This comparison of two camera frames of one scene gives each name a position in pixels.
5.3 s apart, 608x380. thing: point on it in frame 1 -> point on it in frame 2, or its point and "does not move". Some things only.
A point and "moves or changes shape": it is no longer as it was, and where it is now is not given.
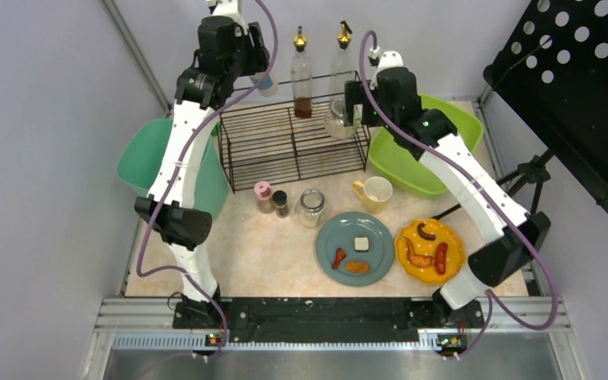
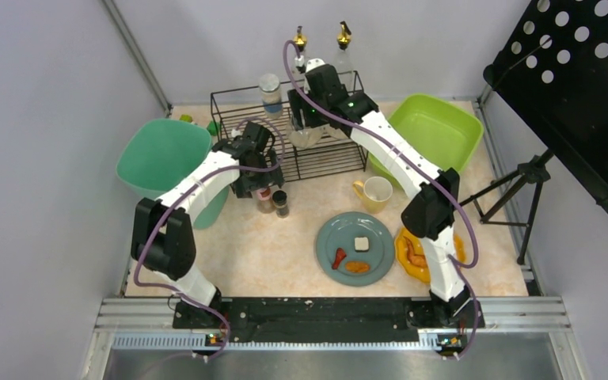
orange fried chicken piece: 420,261 does not move
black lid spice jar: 280,199 does not move
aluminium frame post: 136,51 does not move
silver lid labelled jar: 269,86 moves or changes shape
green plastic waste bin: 138,164 does not move
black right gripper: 356,104 -> 300,116
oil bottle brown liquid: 341,70 does not move
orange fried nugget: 358,267 does not move
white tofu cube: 361,244 does not move
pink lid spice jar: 263,191 does not move
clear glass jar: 310,209 -> 305,138
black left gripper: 257,40 -> 257,185
